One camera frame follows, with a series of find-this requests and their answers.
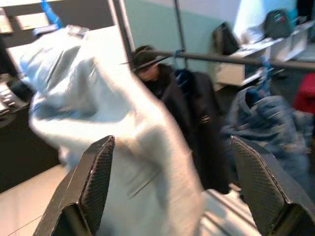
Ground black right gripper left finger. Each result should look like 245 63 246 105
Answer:
33 135 115 236

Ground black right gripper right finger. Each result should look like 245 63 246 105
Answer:
228 135 315 236

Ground light blue denim jeans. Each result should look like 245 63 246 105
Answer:
19 24 207 236

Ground blue plastic hanger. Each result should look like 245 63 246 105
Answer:
172 49 190 89
246 56 274 104
40 0 64 29

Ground dark blue denim garment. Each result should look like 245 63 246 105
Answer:
220 86 315 197

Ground plain black garment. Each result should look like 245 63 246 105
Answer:
157 65 232 195

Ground red shirt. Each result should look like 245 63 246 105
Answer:
292 72 315 114

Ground person in black shirt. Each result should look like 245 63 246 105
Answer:
132 45 173 96

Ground black metal clothes rack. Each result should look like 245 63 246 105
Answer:
132 0 315 72

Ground white shelf unit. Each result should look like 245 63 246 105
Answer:
214 24 311 87

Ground black backpack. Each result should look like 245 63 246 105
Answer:
211 22 241 56

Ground grey backpack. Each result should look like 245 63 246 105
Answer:
262 8 295 40

